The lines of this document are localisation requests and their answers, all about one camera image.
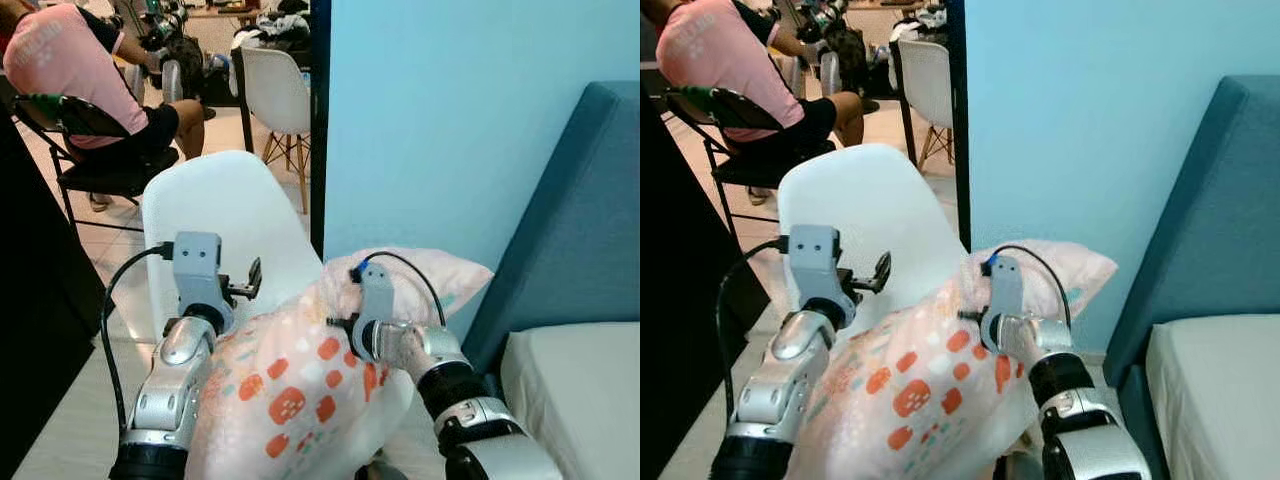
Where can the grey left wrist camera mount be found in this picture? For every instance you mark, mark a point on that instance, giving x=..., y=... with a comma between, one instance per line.
x=812, y=265
x=197, y=270

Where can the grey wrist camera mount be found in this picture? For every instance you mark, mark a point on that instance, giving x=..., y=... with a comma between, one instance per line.
x=812, y=265
x=197, y=270
x=376, y=295
x=1006, y=288

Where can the black door frame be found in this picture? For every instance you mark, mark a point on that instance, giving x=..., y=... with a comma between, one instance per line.
x=319, y=130
x=958, y=120

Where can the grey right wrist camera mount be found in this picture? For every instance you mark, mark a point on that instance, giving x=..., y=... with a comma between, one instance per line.
x=1006, y=288
x=376, y=295

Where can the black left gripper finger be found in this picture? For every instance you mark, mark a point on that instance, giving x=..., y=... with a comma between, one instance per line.
x=883, y=270
x=255, y=278

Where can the cluttered background table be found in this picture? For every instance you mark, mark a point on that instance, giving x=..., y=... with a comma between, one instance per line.
x=920, y=20
x=275, y=25

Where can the background humanoid robot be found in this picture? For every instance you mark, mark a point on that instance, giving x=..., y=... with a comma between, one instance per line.
x=180, y=50
x=845, y=50

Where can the beige seat cushion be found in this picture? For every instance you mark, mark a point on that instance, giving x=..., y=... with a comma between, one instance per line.
x=1220, y=400
x=580, y=400

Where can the white pillow orange pattern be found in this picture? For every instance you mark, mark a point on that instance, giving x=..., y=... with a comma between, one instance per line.
x=290, y=400
x=910, y=400

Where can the teal upholstered sofa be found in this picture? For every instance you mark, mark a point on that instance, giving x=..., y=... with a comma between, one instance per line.
x=570, y=230
x=1210, y=220

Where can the white plastic chair wooden legs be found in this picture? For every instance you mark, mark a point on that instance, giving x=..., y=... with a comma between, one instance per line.
x=928, y=85
x=230, y=210
x=870, y=200
x=278, y=95

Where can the black folding chair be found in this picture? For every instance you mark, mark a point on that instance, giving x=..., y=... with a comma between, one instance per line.
x=760, y=165
x=100, y=170

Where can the seated person pink shirt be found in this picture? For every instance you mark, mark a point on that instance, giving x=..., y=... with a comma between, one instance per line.
x=715, y=55
x=70, y=70

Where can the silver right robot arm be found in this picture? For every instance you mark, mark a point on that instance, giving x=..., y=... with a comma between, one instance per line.
x=490, y=440
x=1090, y=430

